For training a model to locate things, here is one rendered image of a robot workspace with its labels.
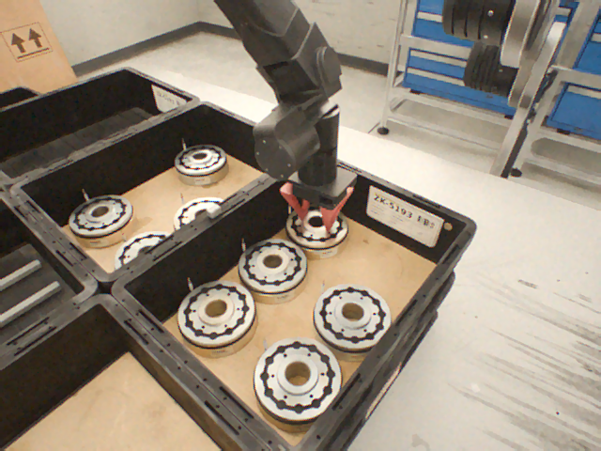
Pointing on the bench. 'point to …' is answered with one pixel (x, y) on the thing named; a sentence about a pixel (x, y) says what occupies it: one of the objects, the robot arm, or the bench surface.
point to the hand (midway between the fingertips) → (315, 220)
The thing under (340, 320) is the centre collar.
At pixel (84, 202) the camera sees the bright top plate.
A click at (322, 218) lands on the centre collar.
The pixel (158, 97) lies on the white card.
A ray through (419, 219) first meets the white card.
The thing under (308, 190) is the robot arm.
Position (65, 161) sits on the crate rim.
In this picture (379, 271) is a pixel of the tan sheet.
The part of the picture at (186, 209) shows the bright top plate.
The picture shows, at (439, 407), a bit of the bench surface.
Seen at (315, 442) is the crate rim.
